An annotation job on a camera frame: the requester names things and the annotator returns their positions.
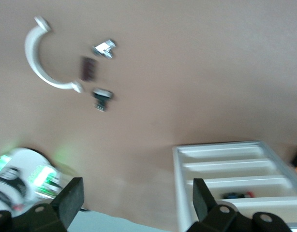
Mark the silver metal fitting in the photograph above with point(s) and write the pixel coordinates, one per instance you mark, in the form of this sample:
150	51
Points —
103	48

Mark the white drawer cabinet shell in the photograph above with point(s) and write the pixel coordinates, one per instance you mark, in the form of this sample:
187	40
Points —
180	183

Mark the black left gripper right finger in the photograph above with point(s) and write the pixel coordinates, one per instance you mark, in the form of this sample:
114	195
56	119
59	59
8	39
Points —
206	210

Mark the white plastic drawer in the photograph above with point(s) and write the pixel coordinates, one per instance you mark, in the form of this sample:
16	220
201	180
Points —
228	168
247	184
267	204
221	152

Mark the dark brown terminal block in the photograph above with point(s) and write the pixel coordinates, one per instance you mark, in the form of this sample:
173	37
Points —
88	69

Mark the red mushroom push button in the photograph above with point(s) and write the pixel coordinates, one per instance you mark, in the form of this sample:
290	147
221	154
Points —
235	195

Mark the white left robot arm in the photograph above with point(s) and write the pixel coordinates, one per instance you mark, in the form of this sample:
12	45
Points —
22	169

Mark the white curved pipe clamp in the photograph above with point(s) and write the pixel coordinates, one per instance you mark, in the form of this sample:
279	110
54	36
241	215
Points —
33	60

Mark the brown table cover sheet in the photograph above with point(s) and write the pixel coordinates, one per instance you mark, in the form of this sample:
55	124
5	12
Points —
187	72

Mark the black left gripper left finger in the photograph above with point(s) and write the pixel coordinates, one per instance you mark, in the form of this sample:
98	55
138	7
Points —
66	200

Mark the black white square switch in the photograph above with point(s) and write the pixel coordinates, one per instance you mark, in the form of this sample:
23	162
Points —
102	99

